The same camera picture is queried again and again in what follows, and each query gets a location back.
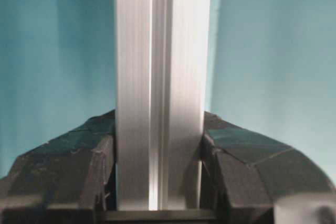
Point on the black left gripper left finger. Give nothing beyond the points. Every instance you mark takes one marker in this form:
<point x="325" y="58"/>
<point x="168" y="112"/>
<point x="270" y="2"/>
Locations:
<point x="63" y="180"/>

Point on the silver aluminium extrusion rail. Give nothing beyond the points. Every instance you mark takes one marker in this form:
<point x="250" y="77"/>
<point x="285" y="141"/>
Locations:
<point x="161" y="58"/>

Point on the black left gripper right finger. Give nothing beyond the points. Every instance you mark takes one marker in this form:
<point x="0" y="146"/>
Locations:
<point x="250" y="178"/>

